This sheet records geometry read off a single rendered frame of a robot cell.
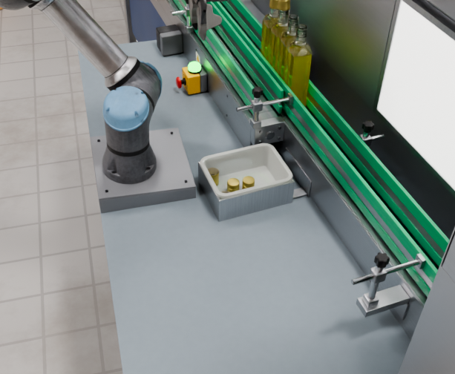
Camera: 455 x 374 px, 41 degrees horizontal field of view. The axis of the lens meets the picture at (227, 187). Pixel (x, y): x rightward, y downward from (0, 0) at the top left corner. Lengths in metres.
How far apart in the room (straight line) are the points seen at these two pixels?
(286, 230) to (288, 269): 0.14
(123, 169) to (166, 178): 0.13
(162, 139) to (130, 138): 0.24
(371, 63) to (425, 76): 0.22
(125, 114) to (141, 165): 0.17
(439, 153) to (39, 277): 1.68
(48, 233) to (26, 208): 0.20
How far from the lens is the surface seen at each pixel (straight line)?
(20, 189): 2.98
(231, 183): 1.66
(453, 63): 1.40
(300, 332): 1.44
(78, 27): 1.65
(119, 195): 1.66
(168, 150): 1.79
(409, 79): 1.54
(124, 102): 1.60
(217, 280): 1.51
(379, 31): 1.61
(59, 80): 3.68
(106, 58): 1.67
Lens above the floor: 1.93
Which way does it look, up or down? 43 degrees down
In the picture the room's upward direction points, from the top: 1 degrees clockwise
